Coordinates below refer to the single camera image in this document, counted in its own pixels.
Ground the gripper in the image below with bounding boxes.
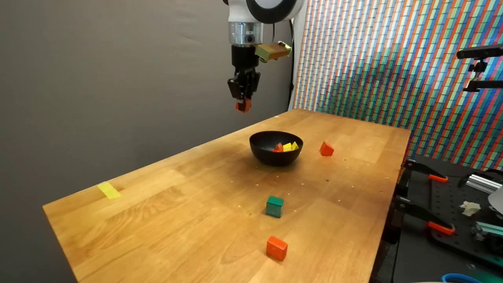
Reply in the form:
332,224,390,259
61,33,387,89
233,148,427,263
227,44,261,107

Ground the green wooden block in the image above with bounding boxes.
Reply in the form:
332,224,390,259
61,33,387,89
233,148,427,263
265,196,285,219

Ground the green metal profile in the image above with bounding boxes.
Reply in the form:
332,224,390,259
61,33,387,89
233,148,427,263
471,221,503,243

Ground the black clamp with orange handle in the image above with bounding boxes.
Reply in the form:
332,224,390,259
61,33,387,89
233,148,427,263
392,195,457,237
400,159,450,184

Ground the multicoloured patterned board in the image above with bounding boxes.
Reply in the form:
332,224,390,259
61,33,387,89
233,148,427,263
288,0,503,171

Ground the black bowl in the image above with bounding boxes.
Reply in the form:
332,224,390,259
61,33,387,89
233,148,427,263
249,130,304,167

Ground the blue ring-shaped object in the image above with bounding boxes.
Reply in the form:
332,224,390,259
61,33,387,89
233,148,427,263
441,273,485,283

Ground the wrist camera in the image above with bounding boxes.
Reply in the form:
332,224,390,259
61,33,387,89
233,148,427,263
255,41,292,63

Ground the silver aluminium profile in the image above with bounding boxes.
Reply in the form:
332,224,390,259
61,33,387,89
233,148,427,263
465,174,503,195

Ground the crumpled piece of paper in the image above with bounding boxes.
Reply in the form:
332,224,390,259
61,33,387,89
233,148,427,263
459,200,482,217

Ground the strip of yellow tape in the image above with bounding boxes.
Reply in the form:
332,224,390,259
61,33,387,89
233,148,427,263
97,181,122,200

